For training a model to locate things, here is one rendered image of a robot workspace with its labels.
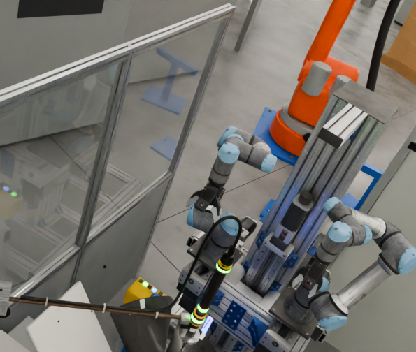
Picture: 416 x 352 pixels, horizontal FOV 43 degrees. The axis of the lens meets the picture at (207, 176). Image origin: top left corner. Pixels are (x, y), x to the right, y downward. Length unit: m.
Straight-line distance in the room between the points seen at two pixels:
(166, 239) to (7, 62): 1.77
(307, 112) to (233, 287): 3.17
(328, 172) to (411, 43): 7.32
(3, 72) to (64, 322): 2.60
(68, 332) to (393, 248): 1.35
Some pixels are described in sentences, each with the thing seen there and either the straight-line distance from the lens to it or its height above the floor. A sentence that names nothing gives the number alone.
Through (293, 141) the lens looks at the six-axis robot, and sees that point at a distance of 5.68.
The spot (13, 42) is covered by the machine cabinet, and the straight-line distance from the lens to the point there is 4.11.
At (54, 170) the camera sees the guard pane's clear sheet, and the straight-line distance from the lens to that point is 1.97.
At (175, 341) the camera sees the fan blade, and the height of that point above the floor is 1.20.
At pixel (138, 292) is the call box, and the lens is 2.37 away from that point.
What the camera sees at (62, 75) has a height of 2.05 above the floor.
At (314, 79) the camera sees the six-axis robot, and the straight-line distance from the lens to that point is 5.37.
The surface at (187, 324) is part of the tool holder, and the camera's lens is 1.75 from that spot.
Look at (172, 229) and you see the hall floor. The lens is 4.28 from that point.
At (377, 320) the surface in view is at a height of 0.43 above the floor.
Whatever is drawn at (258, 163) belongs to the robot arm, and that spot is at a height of 1.78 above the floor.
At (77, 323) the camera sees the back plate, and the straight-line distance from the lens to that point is 1.98.
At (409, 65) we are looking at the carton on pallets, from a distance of 9.65.
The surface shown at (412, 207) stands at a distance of 3.33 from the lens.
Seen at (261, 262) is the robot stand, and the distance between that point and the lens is 2.69.
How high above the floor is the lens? 2.88
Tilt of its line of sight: 36 degrees down
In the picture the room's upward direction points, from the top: 22 degrees clockwise
